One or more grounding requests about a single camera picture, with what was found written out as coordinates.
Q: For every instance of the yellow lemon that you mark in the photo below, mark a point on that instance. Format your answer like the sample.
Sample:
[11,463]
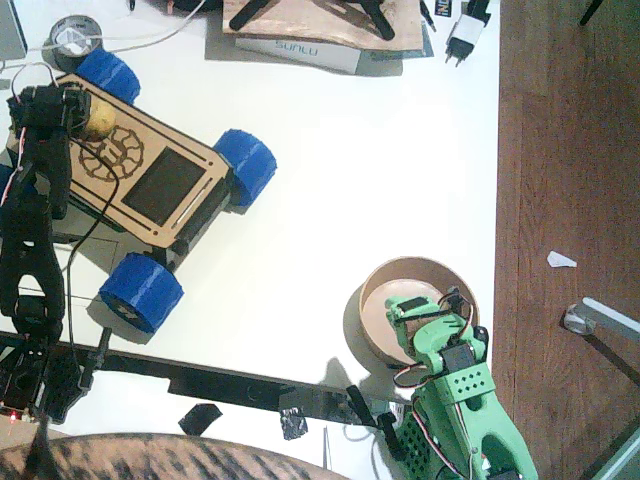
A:
[100,122]

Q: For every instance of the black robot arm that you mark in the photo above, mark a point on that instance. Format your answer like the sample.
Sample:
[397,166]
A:
[35,250]

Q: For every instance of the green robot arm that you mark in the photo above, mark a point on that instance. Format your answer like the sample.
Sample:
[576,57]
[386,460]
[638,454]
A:
[465,400]

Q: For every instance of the tan round bowl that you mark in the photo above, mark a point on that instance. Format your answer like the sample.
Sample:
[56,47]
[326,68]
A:
[380,310]

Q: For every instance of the small grey block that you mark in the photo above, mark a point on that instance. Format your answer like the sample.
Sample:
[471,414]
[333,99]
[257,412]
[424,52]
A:
[4,84]

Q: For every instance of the grey metal box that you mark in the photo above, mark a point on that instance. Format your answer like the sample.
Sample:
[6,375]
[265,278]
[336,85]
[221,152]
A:
[10,30]

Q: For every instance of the grey tape roll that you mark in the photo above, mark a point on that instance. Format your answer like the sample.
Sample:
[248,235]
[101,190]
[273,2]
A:
[75,30]

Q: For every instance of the black table clamp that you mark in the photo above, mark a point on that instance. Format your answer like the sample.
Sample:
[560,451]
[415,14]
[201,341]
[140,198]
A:
[392,437]
[97,357]

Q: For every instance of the wooden rover body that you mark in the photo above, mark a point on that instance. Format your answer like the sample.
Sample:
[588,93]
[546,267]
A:
[165,175]

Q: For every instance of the white paper scrap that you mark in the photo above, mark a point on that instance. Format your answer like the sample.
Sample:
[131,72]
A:
[560,259]

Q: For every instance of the crumpled black tape piece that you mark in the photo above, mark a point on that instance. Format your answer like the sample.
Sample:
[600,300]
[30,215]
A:
[294,425]

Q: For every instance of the grey metal furniture leg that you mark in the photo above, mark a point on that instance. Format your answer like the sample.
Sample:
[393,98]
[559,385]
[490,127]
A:
[610,315]

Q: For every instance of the grey metal bar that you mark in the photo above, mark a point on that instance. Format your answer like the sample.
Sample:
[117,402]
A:
[625,460]

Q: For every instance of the flat black tape piece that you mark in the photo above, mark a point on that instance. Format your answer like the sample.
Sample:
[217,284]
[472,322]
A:
[200,419]

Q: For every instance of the white Sunlu box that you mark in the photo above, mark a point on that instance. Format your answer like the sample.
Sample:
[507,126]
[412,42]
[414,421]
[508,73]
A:
[300,52]

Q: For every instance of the striped brown cushion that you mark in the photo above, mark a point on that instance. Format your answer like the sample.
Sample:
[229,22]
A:
[175,460]

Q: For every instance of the wooden board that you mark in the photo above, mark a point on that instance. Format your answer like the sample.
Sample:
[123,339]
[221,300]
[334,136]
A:
[310,20]

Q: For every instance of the white black power adapter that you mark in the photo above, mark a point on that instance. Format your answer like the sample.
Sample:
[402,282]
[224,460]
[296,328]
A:
[467,30]

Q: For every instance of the black tripod stand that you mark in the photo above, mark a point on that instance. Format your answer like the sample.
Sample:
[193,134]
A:
[382,25]

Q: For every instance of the black pen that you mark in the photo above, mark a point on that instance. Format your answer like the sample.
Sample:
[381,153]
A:
[428,20]

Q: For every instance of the black printed card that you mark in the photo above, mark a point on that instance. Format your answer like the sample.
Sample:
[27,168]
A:
[444,6]

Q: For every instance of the black chair leg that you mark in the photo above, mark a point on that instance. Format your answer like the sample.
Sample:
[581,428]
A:
[592,11]

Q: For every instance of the wrist camera with cardboard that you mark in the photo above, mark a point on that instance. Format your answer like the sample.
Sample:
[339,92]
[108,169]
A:
[457,302]

